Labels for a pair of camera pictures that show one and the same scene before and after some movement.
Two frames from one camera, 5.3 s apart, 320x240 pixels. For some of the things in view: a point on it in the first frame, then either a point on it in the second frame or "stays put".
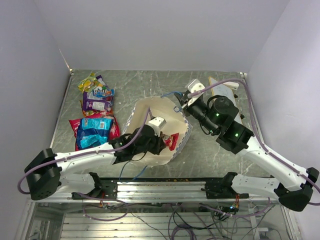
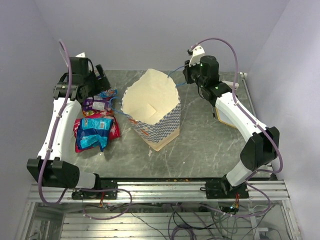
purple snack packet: [91, 102] stays put
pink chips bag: [115, 131] stays put
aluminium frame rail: [183, 192] stays put
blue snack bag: [93, 132] stays put
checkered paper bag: [176, 123] → [152, 103]
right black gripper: [184, 101] → [187, 71]
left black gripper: [160, 144] → [102, 84]
